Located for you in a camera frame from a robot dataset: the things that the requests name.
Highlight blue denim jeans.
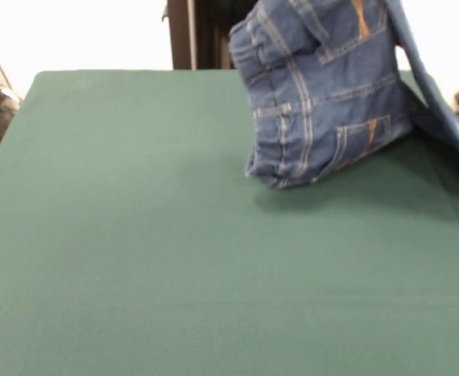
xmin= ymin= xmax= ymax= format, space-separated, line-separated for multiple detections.
xmin=228 ymin=0 xmax=459 ymax=190

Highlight dark green table cloth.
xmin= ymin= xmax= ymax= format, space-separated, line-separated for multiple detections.
xmin=0 ymin=69 xmax=459 ymax=376

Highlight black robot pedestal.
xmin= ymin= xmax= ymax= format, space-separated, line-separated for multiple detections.
xmin=161 ymin=0 xmax=260 ymax=71

